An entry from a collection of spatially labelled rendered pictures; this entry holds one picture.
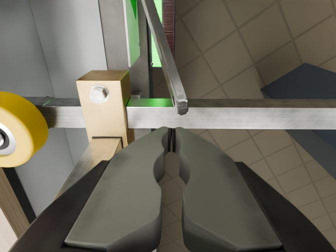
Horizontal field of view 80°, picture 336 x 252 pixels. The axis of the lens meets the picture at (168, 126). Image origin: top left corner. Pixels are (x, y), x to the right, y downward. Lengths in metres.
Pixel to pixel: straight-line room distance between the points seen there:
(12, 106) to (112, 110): 0.10
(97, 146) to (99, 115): 0.04
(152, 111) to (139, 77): 0.16
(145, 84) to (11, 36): 0.25
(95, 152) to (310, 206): 1.87
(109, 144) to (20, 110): 0.10
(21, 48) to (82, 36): 0.11
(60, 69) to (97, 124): 0.29
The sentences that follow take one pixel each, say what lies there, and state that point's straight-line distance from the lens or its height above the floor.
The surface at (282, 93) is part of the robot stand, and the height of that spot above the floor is 0.16.
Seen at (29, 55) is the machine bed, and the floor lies 0.66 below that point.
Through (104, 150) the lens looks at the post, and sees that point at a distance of 0.24.
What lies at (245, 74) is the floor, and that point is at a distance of 1.19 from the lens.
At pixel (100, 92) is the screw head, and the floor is 0.88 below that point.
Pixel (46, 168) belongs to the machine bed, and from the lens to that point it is 0.54.
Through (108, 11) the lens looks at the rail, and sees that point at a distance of 0.40.
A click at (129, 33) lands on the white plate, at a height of 0.79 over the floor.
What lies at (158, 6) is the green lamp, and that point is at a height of 0.70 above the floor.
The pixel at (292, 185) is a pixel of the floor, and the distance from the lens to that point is 1.75.
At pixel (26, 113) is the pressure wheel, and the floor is 0.89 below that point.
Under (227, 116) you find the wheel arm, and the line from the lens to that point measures 0.26.
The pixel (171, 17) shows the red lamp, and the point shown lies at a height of 0.70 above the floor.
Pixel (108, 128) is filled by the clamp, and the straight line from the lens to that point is 0.26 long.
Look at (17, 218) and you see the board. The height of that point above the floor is 0.89.
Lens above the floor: 1.08
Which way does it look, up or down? 62 degrees down
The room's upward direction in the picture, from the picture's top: 179 degrees counter-clockwise
